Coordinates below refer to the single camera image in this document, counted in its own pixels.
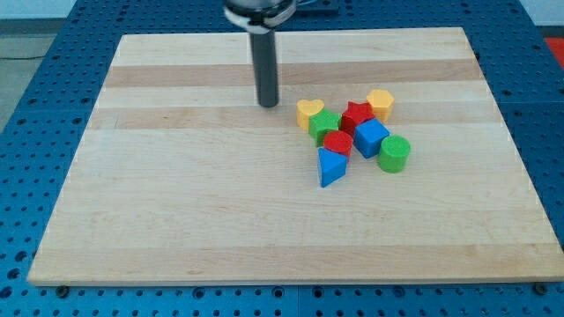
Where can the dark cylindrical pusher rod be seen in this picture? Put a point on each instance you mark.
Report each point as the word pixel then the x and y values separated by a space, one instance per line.
pixel 264 58

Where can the blue cube block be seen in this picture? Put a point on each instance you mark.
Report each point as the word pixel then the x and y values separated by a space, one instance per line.
pixel 368 137

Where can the yellow heart block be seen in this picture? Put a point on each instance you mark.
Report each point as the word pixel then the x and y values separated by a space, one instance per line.
pixel 305 109

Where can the green star block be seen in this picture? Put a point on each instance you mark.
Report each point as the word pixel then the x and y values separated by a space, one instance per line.
pixel 323 123

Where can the red star block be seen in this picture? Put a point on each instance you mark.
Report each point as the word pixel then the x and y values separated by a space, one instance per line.
pixel 355 115

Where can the red cylinder block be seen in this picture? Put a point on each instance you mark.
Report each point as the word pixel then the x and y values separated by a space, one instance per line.
pixel 339 142

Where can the yellow hexagon block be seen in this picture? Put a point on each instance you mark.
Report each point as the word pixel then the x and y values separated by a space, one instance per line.
pixel 381 102

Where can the blue triangle block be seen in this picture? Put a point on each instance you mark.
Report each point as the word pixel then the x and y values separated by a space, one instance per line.
pixel 331 166

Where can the wooden board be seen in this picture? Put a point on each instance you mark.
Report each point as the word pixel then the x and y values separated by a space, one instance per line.
pixel 181 178

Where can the green cylinder block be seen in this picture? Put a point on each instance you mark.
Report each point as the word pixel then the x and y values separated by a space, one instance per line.
pixel 394 153

